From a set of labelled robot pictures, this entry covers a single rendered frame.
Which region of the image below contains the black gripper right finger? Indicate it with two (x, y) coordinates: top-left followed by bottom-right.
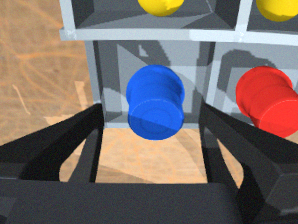
(198, 103), (298, 224)

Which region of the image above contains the grey bank of square funnels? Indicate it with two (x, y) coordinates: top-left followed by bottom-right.
(59, 0), (298, 130)

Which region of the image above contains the yellow ball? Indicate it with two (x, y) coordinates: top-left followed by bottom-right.
(138, 0), (184, 16)
(256, 0), (298, 22)

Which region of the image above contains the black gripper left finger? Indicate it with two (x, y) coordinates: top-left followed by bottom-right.
(0, 103), (104, 182)

